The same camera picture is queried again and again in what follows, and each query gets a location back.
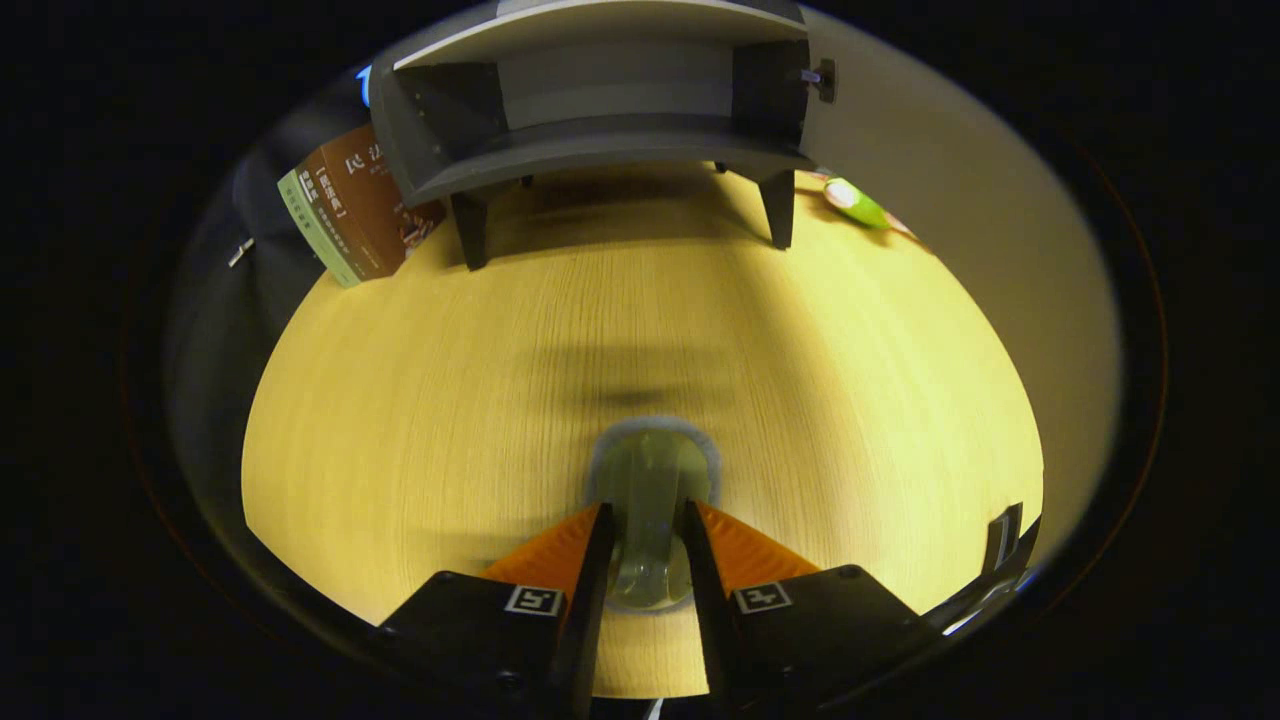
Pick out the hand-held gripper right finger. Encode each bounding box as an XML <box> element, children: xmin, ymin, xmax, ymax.
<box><xmin>682</xmin><ymin>500</ymin><xmax>941</xmax><ymax>720</ymax></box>

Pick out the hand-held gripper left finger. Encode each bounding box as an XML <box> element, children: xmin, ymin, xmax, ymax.
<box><xmin>375</xmin><ymin>502</ymin><xmax>618</xmax><ymax>720</ymax></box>

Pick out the green pink plush toy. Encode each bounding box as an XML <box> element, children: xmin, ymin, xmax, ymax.
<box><xmin>822</xmin><ymin>176</ymin><xmax>916</xmax><ymax>241</ymax></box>

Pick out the brown book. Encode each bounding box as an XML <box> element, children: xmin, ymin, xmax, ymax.
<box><xmin>318</xmin><ymin>125</ymin><xmax>448</xmax><ymax>281</ymax></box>

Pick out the dark grey cabinet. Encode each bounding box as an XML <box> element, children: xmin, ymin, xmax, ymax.
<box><xmin>368</xmin><ymin>0</ymin><xmax>841</xmax><ymax>273</ymax></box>

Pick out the black backdrop cloth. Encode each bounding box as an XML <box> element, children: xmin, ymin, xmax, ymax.
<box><xmin>165</xmin><ymin>65</ymin><xmax>401</xmax><ymax>531</ymax></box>

